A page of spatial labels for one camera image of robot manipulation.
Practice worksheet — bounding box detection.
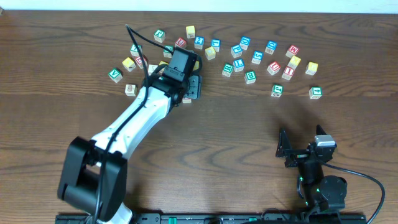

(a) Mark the red A block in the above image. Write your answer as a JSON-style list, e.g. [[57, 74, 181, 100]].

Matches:
[[182, 98, 192, 104]]

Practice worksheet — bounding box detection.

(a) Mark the red I block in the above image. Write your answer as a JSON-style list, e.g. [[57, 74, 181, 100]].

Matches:
[[282, 67, 295, 80]]

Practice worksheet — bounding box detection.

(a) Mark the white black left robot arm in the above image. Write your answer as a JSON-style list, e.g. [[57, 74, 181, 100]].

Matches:
[[57, 73, 201, 223]]

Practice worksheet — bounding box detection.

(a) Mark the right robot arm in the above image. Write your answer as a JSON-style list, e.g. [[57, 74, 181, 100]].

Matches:
[[275, 125, 347, 212]]

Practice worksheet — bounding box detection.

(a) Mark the yellow S block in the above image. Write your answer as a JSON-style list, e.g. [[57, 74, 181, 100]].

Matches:
[[193, 61, 200, 71]]

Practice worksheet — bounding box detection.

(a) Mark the yellow block centre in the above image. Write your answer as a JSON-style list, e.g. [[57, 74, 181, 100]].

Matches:
[[205, 47, 216, 60]]

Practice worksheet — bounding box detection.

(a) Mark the yellow O block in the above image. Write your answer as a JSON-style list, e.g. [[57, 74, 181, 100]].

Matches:
[[159, 61, 169, 74]]

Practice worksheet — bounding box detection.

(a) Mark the plain I wooden block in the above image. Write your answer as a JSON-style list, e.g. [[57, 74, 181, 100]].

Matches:
[[147, 64, 157, 75]]

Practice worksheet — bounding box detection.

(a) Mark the green R block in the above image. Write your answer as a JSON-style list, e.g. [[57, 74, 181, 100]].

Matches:
[[222, 63, 233, 77]]

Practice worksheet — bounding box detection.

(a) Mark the green 4 block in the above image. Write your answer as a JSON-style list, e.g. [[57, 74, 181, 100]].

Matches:
[[308, 86, 323, 100]]

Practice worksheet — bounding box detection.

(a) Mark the green Z block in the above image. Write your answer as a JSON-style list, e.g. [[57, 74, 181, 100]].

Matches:
[[163, 45, 174, 58]]

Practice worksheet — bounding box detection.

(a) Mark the blue 2 block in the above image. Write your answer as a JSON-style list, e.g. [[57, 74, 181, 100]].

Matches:
[[194, 36, 205, 50]]

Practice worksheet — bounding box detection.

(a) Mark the red U block left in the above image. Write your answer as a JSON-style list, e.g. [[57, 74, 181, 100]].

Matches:
[[174, 37, 187, 49]]

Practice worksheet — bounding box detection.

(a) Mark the red u block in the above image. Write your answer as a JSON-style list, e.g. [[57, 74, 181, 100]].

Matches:
[[174, 37, 187, 49], [267, 61, 281, 75]]

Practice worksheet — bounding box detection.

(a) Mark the blue L block upper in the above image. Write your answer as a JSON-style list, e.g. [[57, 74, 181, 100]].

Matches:
[[211, 39, 221, 52]]

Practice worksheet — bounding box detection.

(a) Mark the blue l block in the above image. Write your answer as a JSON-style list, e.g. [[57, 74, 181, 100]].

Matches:
[[233, 58, 244, 72], [211, 39, 221, 52]]

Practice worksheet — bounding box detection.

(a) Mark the blue L block lower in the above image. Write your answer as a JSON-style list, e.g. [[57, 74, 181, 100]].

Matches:
[[233, 58, 244, 72]]

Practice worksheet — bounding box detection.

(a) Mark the plain picture wooden block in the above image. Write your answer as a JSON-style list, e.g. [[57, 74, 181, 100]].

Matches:
[[125, 84, 137, 96]]

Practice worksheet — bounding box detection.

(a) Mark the red E block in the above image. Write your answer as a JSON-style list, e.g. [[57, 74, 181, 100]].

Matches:
[[134, 55, 148, 69]]

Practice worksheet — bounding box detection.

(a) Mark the yellow block top row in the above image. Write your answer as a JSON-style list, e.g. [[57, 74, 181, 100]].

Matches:
[[186, 26, 196, 39]]

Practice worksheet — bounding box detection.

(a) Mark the blue P block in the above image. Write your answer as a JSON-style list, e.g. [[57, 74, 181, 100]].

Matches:
[[231, 45, 243, 58]]

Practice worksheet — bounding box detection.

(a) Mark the green J block lower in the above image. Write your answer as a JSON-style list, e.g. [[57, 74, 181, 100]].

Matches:
[[271, 84, 284, 98]]

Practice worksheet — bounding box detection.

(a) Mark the green j block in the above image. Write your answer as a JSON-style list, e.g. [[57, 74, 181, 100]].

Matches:
[[154, 29, 166, 43], [271, 84, 284, 98]]

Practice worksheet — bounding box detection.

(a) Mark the green B block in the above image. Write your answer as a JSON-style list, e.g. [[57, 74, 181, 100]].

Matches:
[[244, 71, 257, 84]]

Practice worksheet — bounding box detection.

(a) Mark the green J block top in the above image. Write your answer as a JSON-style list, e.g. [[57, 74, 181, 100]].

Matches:
[[154, 29, 166, 43]]

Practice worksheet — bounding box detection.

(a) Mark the green 7 block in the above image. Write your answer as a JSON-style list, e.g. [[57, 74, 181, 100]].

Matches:
[[130, 44, 142, 57]]

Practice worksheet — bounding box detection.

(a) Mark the yellow G block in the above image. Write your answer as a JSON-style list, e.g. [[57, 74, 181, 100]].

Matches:
[[305, 62, 318, 75]]

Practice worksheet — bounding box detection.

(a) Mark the green V block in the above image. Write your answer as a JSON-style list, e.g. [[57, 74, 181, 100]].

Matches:
[[108, 68, 123, 83]]

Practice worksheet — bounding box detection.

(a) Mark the blue D block left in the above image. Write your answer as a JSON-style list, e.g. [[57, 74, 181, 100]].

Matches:
[[239, 36, 251, 50]]

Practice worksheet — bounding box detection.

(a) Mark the blue d block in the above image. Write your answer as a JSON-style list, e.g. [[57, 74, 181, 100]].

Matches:
[[239, 36, 251, 50], [265, 40, 277, 55]]

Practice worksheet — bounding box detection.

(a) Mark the blue 5 block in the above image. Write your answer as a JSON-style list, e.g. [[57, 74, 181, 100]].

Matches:
[[251, 50, 264, 65]]

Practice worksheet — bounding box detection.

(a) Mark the yellow X block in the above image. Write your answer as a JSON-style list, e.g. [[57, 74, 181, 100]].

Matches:
[[287, 55, 301, 70]]

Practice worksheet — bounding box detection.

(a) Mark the red U block right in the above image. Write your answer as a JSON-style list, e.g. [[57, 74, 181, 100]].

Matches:
[[267, 61, 281, 75]]

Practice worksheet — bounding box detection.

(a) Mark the blue D block right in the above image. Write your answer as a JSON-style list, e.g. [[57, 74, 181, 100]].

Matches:
[[265, 40, 277, 55]]

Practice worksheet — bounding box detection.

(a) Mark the red M block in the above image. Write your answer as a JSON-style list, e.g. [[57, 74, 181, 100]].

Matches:
[[285, 45, 299, 58]]

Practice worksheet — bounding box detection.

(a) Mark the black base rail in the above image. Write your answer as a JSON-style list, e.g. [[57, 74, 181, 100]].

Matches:
[[55, 212, 368, 224]]

